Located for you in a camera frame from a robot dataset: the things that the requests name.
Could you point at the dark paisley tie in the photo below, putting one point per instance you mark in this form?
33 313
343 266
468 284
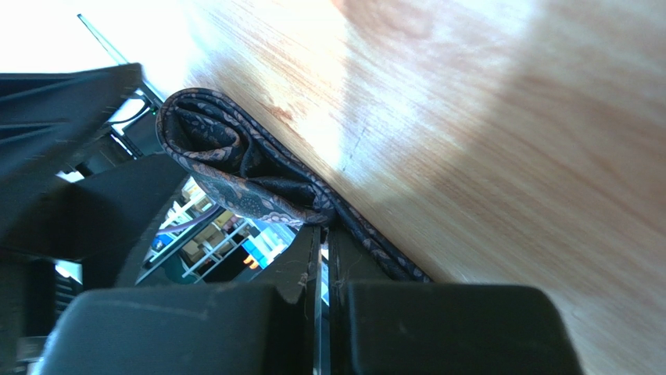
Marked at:
242 167

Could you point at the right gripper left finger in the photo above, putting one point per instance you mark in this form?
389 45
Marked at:
295 317

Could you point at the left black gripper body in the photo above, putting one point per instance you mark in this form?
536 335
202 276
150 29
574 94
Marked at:
49 120

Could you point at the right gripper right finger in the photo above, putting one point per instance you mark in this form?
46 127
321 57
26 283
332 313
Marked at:
348 260

